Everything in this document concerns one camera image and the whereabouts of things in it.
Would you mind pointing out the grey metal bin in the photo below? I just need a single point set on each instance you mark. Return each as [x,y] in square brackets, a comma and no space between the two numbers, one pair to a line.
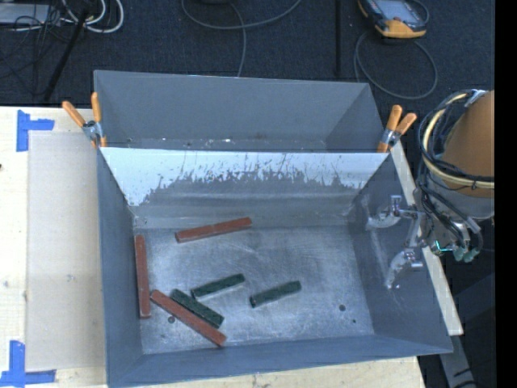
[282,257]

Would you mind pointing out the dark green flat block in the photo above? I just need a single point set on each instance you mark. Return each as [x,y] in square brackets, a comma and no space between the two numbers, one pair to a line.
[218,285]
[198,307]
[275,293]

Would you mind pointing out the red-brown flat block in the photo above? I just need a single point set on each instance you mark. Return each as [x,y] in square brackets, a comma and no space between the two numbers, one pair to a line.
[142,277]
[213,229]
[190,319]

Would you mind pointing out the pale wood flat board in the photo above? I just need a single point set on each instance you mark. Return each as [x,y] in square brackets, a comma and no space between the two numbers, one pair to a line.
[64,237]

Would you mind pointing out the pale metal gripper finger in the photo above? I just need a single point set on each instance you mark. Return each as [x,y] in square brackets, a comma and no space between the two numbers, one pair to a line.
[393,212]
[408,260]

